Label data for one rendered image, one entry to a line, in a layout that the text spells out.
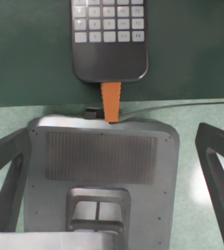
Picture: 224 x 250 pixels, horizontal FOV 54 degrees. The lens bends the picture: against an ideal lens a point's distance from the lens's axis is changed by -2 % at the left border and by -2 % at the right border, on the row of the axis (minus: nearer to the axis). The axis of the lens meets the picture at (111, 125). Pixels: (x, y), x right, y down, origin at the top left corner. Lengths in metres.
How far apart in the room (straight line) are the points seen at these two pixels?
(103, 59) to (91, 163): 0.57
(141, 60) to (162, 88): 0.04
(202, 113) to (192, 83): 0.83
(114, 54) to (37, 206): 0.69
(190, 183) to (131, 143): 0.46
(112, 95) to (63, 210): 0.64
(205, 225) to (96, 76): 1.09
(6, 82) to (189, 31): 0.18
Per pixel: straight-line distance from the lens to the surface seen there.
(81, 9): 0.21
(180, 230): 1.19
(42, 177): 0.78
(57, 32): 0.23
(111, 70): 0.19
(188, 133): 1.04
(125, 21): 0.20
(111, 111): 0.20
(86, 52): 0.20
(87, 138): 0.72
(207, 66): 0.24
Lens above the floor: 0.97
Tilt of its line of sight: 84 degrees down
